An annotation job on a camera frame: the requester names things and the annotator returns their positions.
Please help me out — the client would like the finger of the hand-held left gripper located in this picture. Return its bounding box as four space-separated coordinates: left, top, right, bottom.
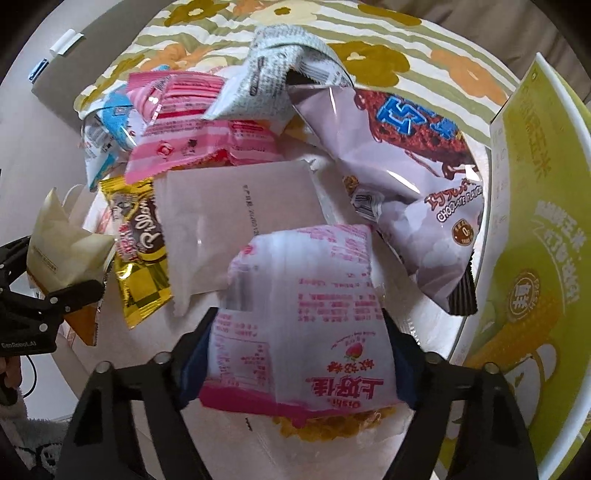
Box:
0 236 32 287
46 279 106 321

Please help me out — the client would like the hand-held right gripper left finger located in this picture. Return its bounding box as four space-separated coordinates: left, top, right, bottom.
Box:
55 307 218 480

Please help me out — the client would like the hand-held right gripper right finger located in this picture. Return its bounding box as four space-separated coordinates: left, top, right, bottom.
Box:
383 314 539 480

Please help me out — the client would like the cream snack packet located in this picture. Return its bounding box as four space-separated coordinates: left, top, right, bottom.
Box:
25 187 116 294

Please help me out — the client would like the white pink snack packet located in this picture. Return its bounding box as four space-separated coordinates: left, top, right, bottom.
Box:
201 224 402 444

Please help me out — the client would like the lavender chocolate snack bag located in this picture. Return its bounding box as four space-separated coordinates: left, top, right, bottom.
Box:
286 85 485 317

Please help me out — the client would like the yellow green cardboard box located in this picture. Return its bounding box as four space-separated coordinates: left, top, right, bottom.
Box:
443 53 591 480

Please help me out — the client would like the person's left forearm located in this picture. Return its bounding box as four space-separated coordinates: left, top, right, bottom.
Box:
0 399 70 480

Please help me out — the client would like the yellow brown snack packet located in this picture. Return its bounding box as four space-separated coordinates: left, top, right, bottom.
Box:
99 178 174 328

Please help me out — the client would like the pale pink flat packet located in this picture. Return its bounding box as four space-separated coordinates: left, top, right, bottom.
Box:
154 159 333 317

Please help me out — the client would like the blue white snack packet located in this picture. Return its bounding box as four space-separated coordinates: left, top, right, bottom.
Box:
81 90 139 190

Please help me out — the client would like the pink striped snack packet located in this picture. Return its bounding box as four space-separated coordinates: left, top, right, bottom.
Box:
124 69 287 183

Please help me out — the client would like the white rectangular object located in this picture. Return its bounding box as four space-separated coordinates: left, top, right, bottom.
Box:
48 28 84 56

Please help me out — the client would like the grey white snack packet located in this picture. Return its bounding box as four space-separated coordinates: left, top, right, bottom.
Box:
203 25 356 123

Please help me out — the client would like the striped floral blanket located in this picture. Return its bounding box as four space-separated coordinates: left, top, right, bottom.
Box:
74 0 522 148

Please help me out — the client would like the black cable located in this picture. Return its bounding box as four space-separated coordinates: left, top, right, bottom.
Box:
21 355 40 395

